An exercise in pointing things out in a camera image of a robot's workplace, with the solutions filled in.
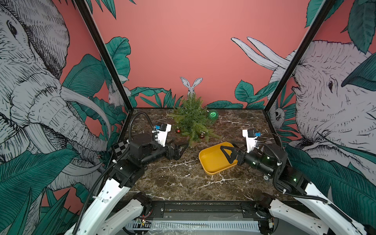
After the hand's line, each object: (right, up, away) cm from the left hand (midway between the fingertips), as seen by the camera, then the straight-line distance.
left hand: (182, 140), depth 63 cm
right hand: (+19, -1, -1) cm, 19 cm away
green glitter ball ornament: (+15, +12, +8) cm, 21 cm away
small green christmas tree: (+5, +10, +14) cm, 18 cm away
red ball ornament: (+10, +1, +9) cm, 13 cm away
